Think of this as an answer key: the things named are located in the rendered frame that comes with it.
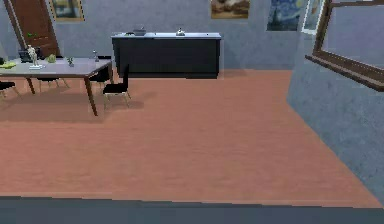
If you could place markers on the grey pan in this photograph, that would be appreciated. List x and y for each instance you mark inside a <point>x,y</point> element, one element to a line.
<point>139,32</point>

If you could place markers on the dark sideboard pale top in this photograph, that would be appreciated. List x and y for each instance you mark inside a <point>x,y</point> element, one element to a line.
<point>166,56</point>

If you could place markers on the black chair wooden legs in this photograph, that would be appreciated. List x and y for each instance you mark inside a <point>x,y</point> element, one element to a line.
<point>117,87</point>
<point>47,80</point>
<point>6,85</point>
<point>101,76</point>

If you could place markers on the silver kettle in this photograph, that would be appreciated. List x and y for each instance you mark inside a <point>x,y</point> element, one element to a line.
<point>180,32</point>

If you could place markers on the brown landscape painting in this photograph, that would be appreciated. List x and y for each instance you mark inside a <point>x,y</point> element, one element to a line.
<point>230,8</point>

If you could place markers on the grey pepper mill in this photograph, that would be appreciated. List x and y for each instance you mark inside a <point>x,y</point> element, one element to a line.
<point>96,55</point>

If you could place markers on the small potted plant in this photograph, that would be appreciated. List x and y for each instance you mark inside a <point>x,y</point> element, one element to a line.
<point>70,61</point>

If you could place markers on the blue night sky painting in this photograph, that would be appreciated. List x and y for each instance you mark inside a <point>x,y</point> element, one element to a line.
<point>283,15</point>

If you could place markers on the grey dining table wooden legs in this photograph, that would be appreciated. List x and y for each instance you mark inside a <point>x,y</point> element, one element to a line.
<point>63,68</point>

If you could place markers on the green lettuce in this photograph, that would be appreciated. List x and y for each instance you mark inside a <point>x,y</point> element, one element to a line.
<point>51,58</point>

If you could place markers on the white framed picture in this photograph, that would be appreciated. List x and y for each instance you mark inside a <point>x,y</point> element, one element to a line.
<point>313,15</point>

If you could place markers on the gold framed painting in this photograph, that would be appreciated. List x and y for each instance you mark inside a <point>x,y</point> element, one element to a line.
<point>66,9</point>

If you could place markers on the white figure statue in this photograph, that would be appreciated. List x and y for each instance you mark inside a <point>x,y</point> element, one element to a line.
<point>33,56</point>

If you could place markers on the brown framed window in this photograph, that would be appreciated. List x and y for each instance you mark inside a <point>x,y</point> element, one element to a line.
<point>350,41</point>

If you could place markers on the brown wooden room door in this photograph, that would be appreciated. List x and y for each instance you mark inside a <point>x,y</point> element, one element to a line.
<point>33,23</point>

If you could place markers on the yellow green cloth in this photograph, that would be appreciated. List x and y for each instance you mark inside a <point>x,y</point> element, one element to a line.
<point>7,65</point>

